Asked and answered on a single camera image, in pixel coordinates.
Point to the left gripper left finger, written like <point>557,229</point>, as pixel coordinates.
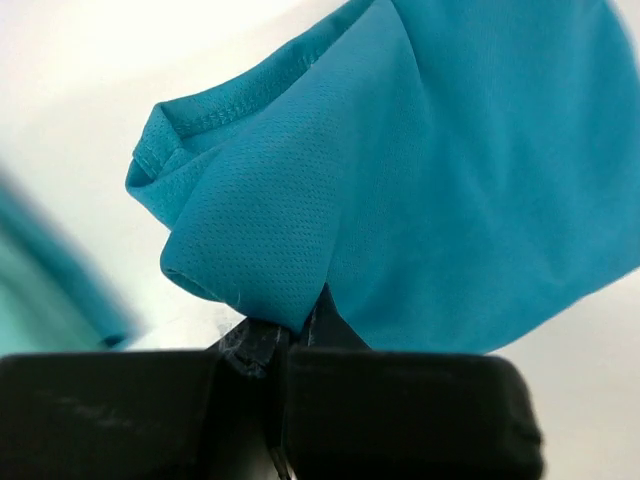
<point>154,414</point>

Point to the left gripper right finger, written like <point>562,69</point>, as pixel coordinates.
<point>358,413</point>

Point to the dark teal t shirt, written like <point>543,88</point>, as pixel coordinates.
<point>455,172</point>

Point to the turquoise t shirt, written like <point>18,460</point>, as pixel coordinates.
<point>25,225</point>

